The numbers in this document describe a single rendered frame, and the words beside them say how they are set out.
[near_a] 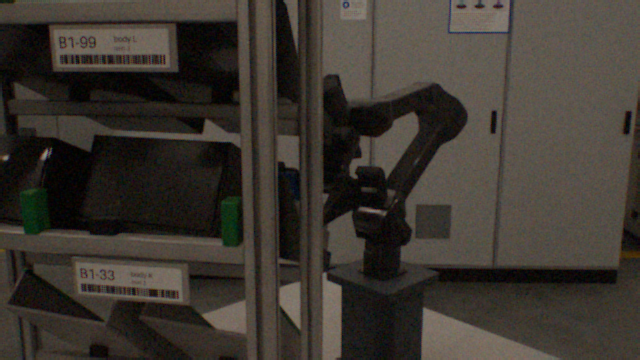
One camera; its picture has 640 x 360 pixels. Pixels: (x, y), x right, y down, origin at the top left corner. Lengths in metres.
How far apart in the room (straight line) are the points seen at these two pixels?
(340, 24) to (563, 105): 1.43
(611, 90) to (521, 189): 0.78
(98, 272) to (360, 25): 3.23
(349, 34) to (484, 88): 0.87
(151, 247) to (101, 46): 0.14
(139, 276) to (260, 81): 0.16
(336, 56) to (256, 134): 3.21
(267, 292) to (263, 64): 0.15
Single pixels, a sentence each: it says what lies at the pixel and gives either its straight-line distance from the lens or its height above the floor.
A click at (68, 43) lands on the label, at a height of 1.44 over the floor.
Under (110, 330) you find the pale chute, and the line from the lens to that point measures 0.61.
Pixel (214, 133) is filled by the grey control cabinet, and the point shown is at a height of 0.97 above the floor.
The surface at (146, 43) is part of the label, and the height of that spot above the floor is 1.44.
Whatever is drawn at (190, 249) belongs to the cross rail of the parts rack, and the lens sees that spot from 0.41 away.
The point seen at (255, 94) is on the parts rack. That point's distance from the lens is 0.38.
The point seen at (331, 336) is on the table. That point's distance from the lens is 1.27.
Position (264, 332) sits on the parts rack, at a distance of 0.41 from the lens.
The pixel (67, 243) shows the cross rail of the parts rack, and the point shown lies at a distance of 0.46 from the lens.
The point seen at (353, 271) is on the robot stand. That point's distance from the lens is 1.06.
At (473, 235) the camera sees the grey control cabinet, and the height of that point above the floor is 0.33.
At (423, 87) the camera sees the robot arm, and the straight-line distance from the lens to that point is 1.05.
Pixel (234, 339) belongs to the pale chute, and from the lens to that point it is 0.57.
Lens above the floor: 1.44
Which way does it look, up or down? 12 degrees down
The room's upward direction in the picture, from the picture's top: straight up
